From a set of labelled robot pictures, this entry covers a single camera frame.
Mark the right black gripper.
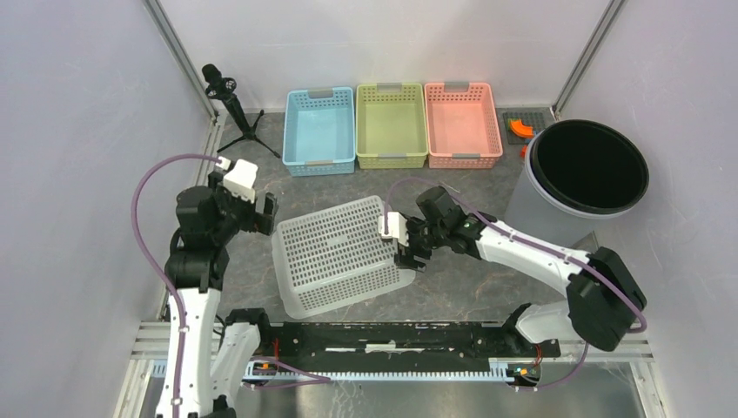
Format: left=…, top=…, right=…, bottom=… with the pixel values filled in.
left=393, top=215, right=446, bottom=273

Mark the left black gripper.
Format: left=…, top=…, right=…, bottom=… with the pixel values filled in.
left=209, top=171, right=278, bottom=242

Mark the large white perforated basket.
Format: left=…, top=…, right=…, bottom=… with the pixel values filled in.
left=272, top=195, right=416, bottom=319

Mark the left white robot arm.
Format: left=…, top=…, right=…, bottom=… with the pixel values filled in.
left=155, top=171, right=277, bottom=417

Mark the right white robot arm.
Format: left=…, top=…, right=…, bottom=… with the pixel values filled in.
left=379, top=186, right=647, bottom=355

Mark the blue plastic basket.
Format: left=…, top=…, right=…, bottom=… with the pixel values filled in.
left=282, top=86, right=356, bottom=177

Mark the black microphone on tripod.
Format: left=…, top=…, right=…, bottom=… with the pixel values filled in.
left=201, top=64, right=281, bottom=158

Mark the green plastic basket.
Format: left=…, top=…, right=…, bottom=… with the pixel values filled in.
left=355, top=83, right=429, bottom=170

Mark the pink plastic basket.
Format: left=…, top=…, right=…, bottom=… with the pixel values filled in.
left=424, top=82, right=503, bottom=170

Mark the dark tray with orange blocks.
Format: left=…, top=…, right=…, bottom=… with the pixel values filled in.
left=502, top=111, right=547, bottom=145

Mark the grey bin with black liner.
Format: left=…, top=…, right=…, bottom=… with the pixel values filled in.
left=503, top=119, right=650, bottom=247

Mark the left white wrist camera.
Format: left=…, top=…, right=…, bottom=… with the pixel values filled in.
left=215, top=157, right=258, bottom=203

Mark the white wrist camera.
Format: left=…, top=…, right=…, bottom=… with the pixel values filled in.
left=379, top=212, right=408, bottom=246
left=215, top=157, right=258, bottom=203

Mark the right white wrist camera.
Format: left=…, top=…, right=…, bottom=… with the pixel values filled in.
left=379, top=212, right=408, bottom=246

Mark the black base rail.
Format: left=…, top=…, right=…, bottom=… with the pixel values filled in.
left=261, top=321, right=561, bottom=372

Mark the white cable duct strip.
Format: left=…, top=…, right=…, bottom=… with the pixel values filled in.
left=242, top=361, right=540, bottom=386

